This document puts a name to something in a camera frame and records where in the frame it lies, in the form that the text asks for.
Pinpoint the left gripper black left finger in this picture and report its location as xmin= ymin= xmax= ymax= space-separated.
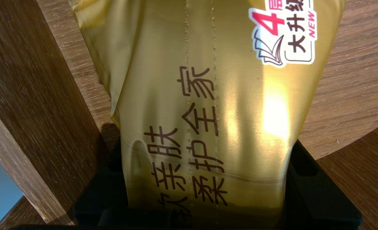
xmin=74 ymin=141 xmax=129 ymax=225

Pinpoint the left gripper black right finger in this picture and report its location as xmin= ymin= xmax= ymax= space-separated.
xmin=282 ymin=141 xmax=363 ymax=229

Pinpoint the curved-front wooden drawer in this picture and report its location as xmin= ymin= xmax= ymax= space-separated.
xmin=0 ymin=0 xmax=378 ymax=230

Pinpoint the gold tissue pack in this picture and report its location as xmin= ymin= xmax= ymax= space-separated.
xmin=68 ymin=0 xmax=346 ymax=226

